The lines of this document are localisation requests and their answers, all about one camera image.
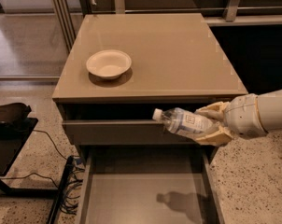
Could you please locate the black cable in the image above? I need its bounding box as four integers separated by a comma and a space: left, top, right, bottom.
33, 129, 69, 161

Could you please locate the metal bracket right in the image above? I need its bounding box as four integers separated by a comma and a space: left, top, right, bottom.
222, 0, 241, 22

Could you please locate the open middle grey drawer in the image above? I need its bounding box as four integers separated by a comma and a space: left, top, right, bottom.
75, 152, 225, 224

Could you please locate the blue plastic bottle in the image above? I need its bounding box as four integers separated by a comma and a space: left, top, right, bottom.
152, 107, 214, 137

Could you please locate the black power strip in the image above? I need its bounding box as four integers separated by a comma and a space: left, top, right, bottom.
46, 156, 74, 224

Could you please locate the top grey drawer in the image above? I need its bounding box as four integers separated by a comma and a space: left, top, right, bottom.
63, 120, 193, 146

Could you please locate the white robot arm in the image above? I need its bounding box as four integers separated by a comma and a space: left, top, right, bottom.
191, 90, 282, 147

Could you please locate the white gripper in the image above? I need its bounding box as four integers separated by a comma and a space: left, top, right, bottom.
191, 94, 267, 147

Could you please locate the grey drawer cabinet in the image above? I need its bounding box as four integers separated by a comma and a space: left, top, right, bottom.
51, 13, 249, 224

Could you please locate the metal frame post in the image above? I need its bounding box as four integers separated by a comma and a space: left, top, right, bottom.
51, 0, 76, 52

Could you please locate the white bowl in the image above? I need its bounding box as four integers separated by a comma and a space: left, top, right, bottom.
86, 49, 132, 80

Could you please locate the black side table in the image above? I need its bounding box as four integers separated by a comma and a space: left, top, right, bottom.
0, 102, 60, 200

